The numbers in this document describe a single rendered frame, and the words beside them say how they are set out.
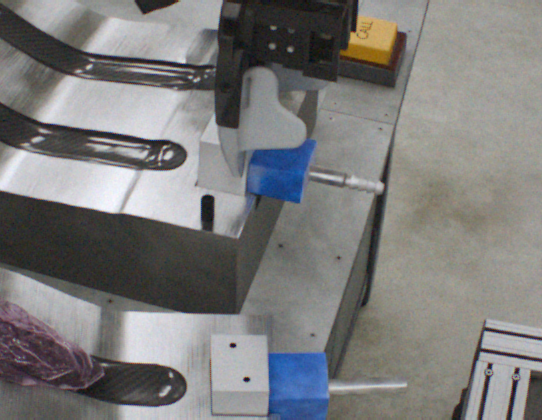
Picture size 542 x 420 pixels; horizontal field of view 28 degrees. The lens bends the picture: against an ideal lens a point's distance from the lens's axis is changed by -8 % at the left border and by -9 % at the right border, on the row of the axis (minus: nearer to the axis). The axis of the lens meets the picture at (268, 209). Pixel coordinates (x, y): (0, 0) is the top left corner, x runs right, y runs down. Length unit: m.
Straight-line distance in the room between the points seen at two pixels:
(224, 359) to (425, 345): 1.24
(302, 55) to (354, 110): 0.33
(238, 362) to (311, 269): 0.20
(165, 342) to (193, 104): 0.23
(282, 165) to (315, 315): 0.13
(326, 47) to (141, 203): 0.18
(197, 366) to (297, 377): 0.07
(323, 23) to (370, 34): 0.41
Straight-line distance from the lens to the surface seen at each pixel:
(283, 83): 0.83
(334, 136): 1.03
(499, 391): 1.60
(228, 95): 0.74
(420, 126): 2.41
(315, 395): 0.73
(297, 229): 0.94
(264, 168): 0.81
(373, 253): 1.89
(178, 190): 0.83
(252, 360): 0.73
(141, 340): 0.77
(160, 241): 0.82
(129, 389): 0.75
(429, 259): 2.10
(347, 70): 1.11
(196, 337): 0.78
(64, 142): 0.90
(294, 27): 0.72
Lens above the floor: 1.43
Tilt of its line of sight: 41 degrees down
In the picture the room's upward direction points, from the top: 4 degrees clockwise
